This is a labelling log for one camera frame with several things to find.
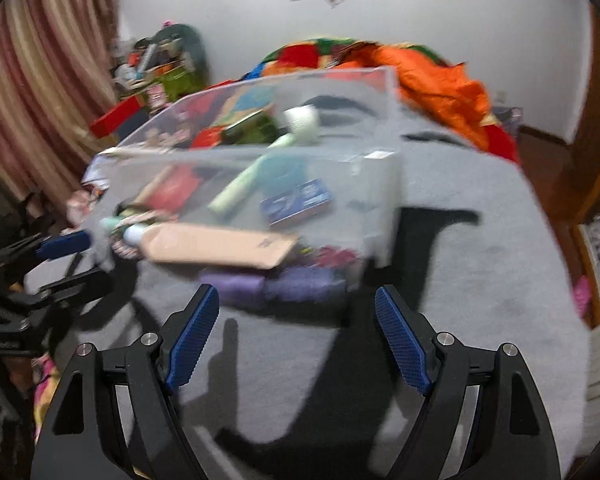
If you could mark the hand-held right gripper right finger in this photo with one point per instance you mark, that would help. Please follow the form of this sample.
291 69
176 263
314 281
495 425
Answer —
402 342

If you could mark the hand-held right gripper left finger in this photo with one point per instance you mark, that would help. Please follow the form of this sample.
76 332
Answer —
192 340

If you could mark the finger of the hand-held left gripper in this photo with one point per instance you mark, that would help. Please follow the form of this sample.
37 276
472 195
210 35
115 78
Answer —
65 245
85 285

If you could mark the brown tube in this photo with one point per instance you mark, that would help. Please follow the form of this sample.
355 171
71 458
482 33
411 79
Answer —
215 245

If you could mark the purple bottle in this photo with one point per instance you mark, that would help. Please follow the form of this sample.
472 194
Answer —
300 285

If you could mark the clear plastic storage bin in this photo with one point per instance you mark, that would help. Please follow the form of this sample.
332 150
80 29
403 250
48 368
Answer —
370 200

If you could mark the light green tube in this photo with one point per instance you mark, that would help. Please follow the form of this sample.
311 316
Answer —
235 187

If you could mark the small blue box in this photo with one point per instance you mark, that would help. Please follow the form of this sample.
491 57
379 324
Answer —
297 202

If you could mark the green glass bottle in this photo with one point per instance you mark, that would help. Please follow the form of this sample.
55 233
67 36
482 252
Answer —
252 130

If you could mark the white tape roll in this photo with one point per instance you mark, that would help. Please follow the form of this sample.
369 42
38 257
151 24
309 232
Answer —
302 120

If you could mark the pink plastic bag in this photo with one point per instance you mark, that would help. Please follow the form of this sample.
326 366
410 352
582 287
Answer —
80 209

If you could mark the yellow and pink fleece blanket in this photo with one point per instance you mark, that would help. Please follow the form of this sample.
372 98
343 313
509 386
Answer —
47 375

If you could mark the black chair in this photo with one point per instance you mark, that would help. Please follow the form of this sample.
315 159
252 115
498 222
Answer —
5 210

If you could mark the long red box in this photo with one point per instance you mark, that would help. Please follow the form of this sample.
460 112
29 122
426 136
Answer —
115 117

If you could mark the striped curtain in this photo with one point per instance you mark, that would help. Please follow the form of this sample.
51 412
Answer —
40 85

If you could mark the pink bunny figurine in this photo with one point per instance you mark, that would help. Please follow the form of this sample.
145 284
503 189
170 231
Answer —
157 96

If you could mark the pink slipper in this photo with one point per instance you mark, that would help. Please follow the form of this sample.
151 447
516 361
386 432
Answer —
582 295

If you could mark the green gift box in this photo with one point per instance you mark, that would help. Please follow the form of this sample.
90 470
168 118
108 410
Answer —
180 80

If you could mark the grey-green plush toy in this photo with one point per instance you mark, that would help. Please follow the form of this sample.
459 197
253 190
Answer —
190 45

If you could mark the orange jacket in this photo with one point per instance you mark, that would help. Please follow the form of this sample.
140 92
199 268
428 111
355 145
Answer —
440 85

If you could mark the colourful patchwork quilt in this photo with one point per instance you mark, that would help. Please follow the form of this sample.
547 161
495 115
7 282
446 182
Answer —
300 57

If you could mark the wooden door frame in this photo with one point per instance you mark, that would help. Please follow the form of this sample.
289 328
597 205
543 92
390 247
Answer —
595 135

